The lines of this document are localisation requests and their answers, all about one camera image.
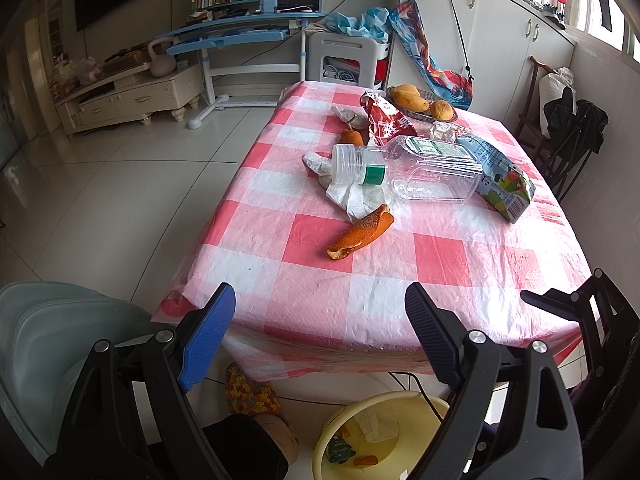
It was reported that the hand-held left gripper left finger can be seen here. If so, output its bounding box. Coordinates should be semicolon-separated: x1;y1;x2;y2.
47;282;236;480

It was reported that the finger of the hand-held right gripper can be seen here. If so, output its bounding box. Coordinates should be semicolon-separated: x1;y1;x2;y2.
520;268;630;382

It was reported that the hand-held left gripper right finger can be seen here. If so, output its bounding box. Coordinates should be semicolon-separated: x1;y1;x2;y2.
405;282;587;480

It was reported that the large white tissue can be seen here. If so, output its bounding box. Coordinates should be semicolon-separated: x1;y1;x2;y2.
356;411;398;444

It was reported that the yellow plastic basin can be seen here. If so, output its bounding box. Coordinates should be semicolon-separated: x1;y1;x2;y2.
314;392;451;480

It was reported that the blue milk carton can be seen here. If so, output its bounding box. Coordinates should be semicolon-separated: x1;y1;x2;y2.
457;135;536;224

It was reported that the long orange peel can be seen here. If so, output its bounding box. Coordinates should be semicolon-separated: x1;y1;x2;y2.
326;204;396;261

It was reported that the green plush toy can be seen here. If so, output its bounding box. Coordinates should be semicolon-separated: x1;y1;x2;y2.
325;432;357;465

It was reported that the clear plastic bottle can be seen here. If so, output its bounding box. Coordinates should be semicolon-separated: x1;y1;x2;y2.
332;135;483;203

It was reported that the white wrapper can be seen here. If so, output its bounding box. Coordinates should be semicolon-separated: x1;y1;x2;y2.
430;122;471;145

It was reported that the small white tissue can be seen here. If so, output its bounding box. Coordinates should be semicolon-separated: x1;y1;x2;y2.
301;151;335;177

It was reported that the red snack packet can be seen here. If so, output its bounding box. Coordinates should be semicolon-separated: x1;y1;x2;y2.
360;91;418;147

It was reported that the balled white tissue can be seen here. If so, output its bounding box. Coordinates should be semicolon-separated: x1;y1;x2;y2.
330;105;370;128

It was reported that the colourful crocheted slipper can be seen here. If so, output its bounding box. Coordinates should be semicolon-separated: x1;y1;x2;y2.
224;361;283;413

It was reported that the person's leg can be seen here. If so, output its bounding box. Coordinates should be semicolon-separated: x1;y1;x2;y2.
200;410;301;480

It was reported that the pink checkered tablecloth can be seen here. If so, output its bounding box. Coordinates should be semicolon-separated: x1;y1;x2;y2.
150;80;593;376

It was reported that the grey-green chair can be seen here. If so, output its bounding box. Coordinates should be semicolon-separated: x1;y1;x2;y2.
0;280;168;468

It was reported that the wooden chair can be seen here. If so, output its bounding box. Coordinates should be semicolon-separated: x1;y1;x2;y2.
515;56;556;161

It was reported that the black folding chair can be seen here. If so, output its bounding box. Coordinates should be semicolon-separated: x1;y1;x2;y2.
535;87;611;203

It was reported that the white sack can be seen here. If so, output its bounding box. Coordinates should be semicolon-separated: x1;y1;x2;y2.
540;67;576;121

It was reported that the glass dish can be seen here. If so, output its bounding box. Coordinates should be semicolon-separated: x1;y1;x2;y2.
385;85;459;124

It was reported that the large yellow mango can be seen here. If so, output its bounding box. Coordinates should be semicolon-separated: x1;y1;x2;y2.
395;89;431;113

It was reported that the cream television cabinet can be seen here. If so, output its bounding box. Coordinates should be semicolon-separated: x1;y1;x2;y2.
55;62;203;136

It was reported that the white cabinet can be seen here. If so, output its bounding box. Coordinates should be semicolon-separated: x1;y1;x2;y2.
384;0;576;133

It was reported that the colourful printed bag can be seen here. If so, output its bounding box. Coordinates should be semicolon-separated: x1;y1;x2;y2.
389;0;473;111

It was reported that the pink kettlebell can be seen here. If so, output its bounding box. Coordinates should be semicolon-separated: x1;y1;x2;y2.
146;40;177;78

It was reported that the clear plastic bag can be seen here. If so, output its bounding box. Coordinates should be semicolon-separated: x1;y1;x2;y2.
55;55;103;86

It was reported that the blue study desk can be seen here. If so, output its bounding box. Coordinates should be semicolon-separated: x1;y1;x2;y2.
155;0;326;131

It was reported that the blue plastic bag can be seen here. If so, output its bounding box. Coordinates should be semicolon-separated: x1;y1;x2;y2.
320;7;391;43

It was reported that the black cable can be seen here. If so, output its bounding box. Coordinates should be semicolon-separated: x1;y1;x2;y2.
387;371;446;421

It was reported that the black hanging cord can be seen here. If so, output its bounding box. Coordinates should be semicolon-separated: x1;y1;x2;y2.
415;0;476;81

